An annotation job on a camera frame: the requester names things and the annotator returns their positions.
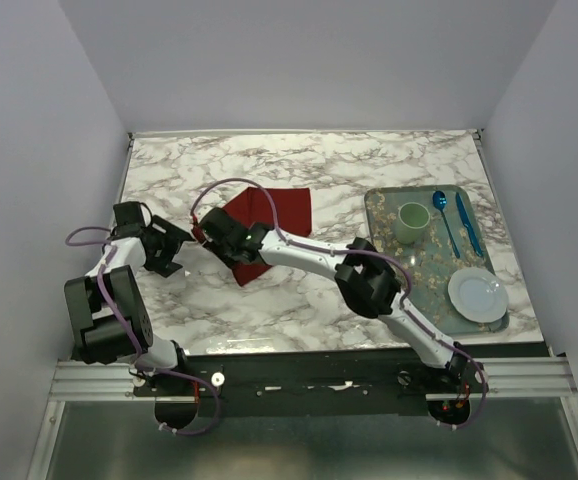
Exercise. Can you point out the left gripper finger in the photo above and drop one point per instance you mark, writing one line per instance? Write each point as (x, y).
(161, 262)
(172, 232)

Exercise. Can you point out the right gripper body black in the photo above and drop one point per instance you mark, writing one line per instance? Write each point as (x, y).
(222, 249)

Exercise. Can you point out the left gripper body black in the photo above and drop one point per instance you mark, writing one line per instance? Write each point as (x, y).
(155, 241)

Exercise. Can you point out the dark red cloth napkin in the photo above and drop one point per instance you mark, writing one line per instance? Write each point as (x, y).
(251, 205)

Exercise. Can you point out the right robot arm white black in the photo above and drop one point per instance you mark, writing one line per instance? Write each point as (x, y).
(364, 277)

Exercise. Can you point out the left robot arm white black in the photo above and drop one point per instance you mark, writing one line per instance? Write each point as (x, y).
(108, 316)

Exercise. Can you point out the light green cup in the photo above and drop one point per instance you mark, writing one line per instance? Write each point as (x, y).
(412, 220)

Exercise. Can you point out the floral teal serving tray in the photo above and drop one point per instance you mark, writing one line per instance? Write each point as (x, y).
(430, 260)

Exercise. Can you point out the blue metallic spoon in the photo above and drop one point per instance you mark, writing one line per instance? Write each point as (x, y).
(439, 201)

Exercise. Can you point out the blue metallic knife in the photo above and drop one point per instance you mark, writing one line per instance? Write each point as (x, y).
(467, 224)

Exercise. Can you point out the pale blue small plate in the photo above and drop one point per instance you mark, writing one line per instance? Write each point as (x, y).
(478, 295)

